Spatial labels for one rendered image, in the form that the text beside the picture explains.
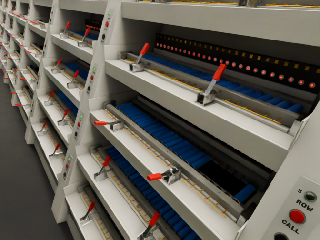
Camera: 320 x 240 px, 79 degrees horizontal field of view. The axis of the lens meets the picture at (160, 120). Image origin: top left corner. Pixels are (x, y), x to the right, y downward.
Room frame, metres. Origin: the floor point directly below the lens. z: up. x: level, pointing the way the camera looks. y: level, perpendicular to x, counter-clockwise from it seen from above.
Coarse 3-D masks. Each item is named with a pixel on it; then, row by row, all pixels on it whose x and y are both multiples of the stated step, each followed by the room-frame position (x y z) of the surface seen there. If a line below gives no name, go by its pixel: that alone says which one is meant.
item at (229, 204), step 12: (108, 108) 0.70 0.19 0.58; (144, 132) 0.56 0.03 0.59; (144, 144) 0.52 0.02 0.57; (156, 144) 0.51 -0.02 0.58; (156, 156) 0.48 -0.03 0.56; (168, 156) 0.47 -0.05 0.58; (192, 168) 0.43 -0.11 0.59; (192, 180) 0.41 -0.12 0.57; (204, 180) 0.40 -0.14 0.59; (216, 192) 0.37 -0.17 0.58; (216, 204) 0.36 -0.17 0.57; (228, 204) 0.35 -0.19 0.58
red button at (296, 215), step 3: (294, 210) 0.25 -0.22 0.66; (291, 213) 0.25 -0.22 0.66; (294, 213) 0.25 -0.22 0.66; (297, 213) 0.25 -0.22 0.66; (300, 213) 0.25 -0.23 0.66; (291, 216) 0.25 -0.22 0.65; (294, 216) 0.25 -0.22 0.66; (297, 216) 0.25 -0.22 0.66; (300, 216) 0.24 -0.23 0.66; (303, 216) 0.24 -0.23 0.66; (291, 219) 0.25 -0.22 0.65; (294, 219) 0.25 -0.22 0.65; (297, 219) 0.25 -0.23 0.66; (300, 219) 0.24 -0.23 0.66; (303, 219) 0.24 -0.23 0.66; (297, 222) 0.25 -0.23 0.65; (300, 222) 0.24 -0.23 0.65
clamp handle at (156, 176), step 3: (171, 171) 0.41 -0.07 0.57; (150, 174) 0.37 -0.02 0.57; (153, 174) 0.37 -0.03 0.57; (156, 174) 0.38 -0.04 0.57; (159, 174) 0.38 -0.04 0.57; (162, 174) 0.39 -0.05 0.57; (165, 174) 0.40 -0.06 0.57; (168, 174) 0.40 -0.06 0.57; (171, 174) 0.41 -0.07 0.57; (147, 177) 0.36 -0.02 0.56; (150, 177) 0.36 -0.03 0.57; (153, 177) 0.36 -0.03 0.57; (156, 177) 0.37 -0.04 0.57; (159, 177) 0.38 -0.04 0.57; (162, 177) 0.39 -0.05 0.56; (150, 180) 0.36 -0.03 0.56
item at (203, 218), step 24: (120, 96) 0.77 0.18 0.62; (96, 120) 0.65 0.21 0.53; (120, 144) 0.54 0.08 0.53; (216, 144) 0.53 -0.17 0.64; (144, 168) 0.45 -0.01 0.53; (168, 168) 0.45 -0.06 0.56; (168, 192) 0.39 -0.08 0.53; (192, 192) 0.39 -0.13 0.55; (264, 192) 0.42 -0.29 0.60; (192, 216) 0.34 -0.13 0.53; (216, 216) 0.34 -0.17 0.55; (240, 216) 0.32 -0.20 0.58
